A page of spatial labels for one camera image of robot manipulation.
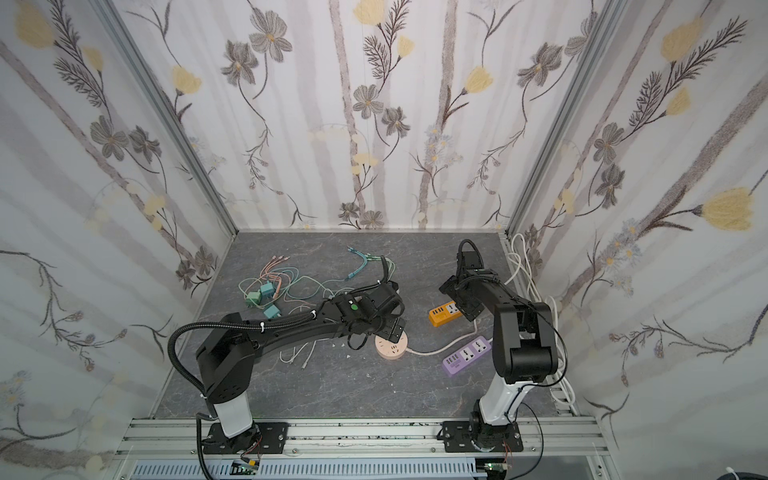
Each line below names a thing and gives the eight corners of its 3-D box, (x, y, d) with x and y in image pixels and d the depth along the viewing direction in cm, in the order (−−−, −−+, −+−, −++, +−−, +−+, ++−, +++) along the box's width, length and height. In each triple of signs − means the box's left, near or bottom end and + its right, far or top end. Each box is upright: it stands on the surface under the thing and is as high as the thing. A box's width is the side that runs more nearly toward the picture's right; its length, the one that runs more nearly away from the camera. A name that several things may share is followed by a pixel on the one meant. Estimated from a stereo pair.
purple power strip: (449, 378, 86) (451, 375, 83) (439, 364, 88) (441, 360, 86) (491, 350, 91) (493, 347, 89) (480, 338, 94) (482, 334, 91)
